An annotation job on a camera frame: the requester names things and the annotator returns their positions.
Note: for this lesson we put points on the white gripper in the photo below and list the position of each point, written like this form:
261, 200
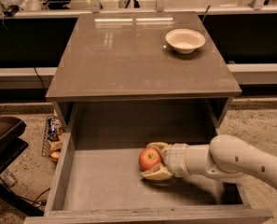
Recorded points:
175, 159

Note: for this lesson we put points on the red apple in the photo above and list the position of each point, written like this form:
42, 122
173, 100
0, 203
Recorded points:
148, 158

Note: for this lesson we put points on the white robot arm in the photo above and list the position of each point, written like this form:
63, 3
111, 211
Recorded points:
227, 159

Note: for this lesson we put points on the open grey top drawer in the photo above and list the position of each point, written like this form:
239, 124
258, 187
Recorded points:
97, 181

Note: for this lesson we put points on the grey cabinet with glossy top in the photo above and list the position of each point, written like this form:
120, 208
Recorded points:
119, 84

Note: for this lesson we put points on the blue drink can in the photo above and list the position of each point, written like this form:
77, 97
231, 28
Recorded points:
51, 126

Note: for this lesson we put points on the white bowl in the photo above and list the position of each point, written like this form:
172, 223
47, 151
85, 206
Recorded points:
185, 41

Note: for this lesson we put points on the dark chair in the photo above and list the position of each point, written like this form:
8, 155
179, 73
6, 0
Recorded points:
11, 146

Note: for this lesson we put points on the black power adapter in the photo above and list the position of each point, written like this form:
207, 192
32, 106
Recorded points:
11, 10

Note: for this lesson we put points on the wire basket with items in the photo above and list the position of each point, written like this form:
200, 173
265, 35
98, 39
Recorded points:
52, 145

